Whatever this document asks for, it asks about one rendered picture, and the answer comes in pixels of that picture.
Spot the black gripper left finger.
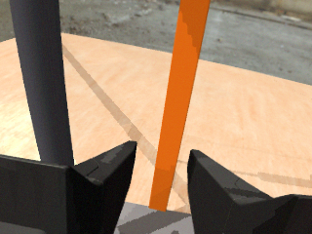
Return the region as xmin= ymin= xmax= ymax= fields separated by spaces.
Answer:
xmin=0 ymin=140 xmax=137 ymax=234

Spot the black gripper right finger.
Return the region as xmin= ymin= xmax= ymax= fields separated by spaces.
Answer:
xmin=187 ymin=149 xmax=312 ymax=234

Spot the orange handle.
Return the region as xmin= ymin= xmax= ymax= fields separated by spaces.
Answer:
xmin=148 ymin=0 xmax=211 ymax=212

